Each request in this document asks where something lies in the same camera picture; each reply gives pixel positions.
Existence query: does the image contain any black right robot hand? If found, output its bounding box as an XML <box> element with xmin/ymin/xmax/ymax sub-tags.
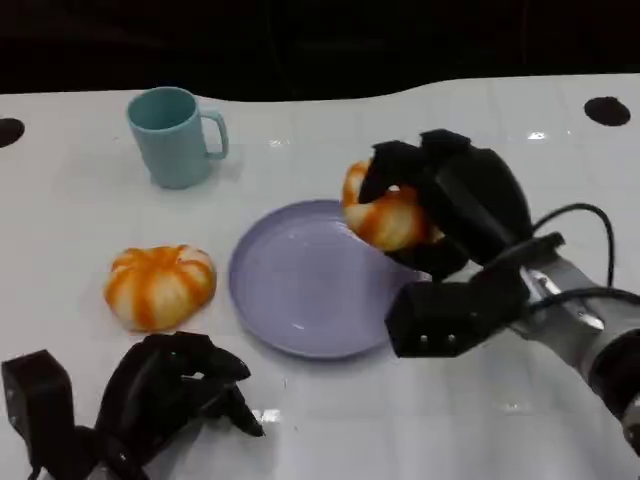
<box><xmin>358</xmin><ymin>128</ymin><xmax>534</xmax><ymax>281</ymax></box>

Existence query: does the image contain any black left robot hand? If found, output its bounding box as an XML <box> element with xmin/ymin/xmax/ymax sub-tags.
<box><xmin>93</xmin><ymin>331</ymin><xmax>265</xmax><ymax>480</ymax></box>

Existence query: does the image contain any orange white toy bread roll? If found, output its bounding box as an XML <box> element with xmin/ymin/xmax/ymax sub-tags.
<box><xmin>103</xmin><ymin>244</ymin><xmax>218</xmax><ymax>333</ymax></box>
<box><xmin>342</xmin><ymin>159</ymin><xmax>446</xmax><ymax>253</ymax></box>

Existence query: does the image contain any black round table grommet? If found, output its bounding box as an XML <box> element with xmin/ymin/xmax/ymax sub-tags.
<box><xmin>583</xmin><ymin>96</ymin><xmax>632</xmax><ymax>127</ymax></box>
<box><xmin>0</xmin><ymin>118</ymin><xmax>26</xmax><ymax>148</ymax></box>

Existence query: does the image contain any lilac plate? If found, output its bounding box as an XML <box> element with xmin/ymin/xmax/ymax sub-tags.
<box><xmin>228</xmin><ymin>199</ymin><xmax>431</xmax><ymax>360</ymax></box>

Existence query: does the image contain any pale green mug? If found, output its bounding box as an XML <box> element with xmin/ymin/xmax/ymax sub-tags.
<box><xmin>125</xmin><ymin>86</ymin><xmax>230</xmax><ymax>190</ymax></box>

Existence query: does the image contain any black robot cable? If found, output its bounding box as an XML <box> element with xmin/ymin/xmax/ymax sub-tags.
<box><xmin>529</xmin><ymin>202</ymin><xmax>615</xmax><ymax>291</ymax></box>
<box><xmin>527</xmin><ymin>287</ymin><xmax>640</xmax><ymax>315</ymax></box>

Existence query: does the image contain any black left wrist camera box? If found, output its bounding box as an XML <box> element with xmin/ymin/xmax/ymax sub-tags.
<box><xmin>1</xmin><ymin>349</ymin><xmax>76</xmax><ymax>471</ymax></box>

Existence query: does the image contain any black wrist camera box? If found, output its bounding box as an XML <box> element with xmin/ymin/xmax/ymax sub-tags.
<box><xmin>384</xmin><ymin>277</ymin><xmax>532</xmax><ymax>359</ymax></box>
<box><xmin>1</xmin><ymin>349</ymin><xmax>76</xmax><ymax>471</ymax></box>

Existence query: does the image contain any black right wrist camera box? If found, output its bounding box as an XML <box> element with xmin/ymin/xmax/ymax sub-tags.
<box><xmin>384</xmin><ymin>277</ymin><xmax>532</xmax><ymax>359</ymax></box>

